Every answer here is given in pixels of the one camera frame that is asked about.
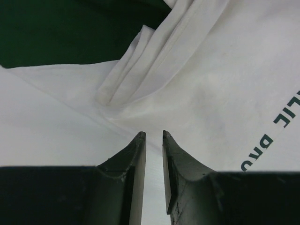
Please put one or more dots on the white and green t shirt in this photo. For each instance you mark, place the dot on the white and green t shirt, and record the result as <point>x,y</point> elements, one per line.
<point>221,76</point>

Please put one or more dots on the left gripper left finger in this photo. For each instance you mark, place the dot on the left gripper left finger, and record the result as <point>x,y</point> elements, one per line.
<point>119,195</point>

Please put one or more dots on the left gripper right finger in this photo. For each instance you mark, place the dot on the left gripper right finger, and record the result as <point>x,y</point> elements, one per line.
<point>189,193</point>

